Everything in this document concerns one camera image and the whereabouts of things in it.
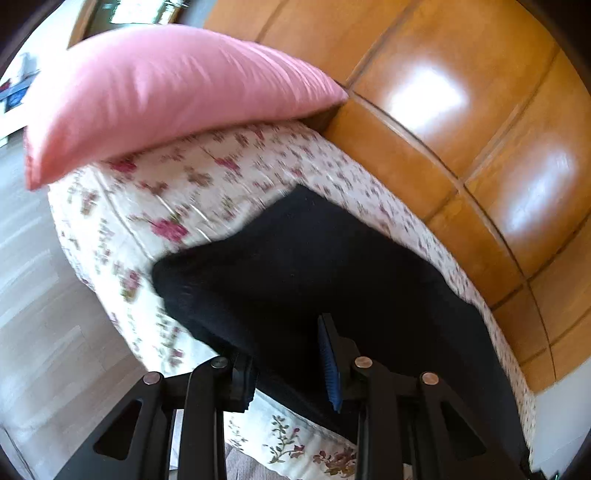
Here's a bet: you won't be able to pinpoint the bed with floral sheet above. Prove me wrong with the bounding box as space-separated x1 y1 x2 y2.
46 122 539 480

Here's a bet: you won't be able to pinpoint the pink pillow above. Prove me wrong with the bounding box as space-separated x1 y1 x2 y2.
23 30 349 191

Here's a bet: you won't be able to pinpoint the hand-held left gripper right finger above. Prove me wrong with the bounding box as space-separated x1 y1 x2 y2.
316 313 527 480

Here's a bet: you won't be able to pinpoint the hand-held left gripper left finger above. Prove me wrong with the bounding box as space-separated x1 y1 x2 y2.
53 353 257 480

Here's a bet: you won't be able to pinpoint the black pants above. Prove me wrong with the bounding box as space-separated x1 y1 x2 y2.
151 185 532 462

